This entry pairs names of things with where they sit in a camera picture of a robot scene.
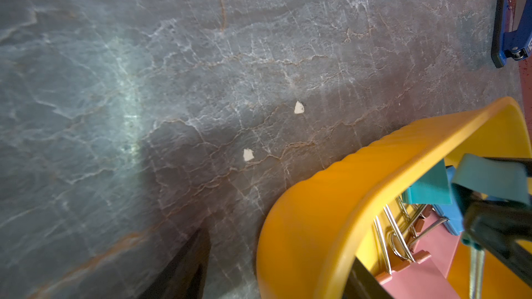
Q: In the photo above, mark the blue binder clip front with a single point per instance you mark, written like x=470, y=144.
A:
x=451, y=210

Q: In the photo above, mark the pink binder clip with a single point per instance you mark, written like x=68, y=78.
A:
x=426, y=277

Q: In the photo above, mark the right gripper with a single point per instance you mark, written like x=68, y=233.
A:
x=503, y=224

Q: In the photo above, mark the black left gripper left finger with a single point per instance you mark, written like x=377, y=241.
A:
x=185, y=275

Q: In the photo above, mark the teal white binder clip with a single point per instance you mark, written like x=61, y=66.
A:
x=490, y=176

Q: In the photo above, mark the yellow plastic storage box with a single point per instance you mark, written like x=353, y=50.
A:
x=319, y=227

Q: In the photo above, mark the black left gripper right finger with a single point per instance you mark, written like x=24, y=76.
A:
x=362, y=285

